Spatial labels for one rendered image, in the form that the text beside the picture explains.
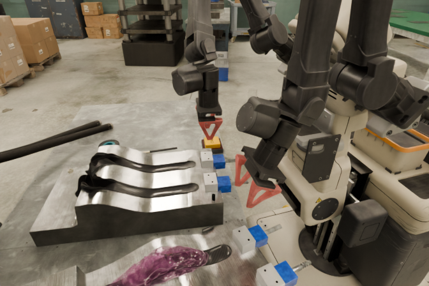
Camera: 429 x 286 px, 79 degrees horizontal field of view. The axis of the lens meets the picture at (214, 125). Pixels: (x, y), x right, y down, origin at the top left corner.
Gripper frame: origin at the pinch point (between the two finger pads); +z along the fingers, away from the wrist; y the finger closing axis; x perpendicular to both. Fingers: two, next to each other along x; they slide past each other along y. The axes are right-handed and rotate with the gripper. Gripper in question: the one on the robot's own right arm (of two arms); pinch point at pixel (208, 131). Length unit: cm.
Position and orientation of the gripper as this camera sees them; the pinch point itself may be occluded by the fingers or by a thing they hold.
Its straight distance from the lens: 79.4
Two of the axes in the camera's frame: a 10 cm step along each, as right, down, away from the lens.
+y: 1.5, 4.8, -8.7
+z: -0.1, 8.8, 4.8
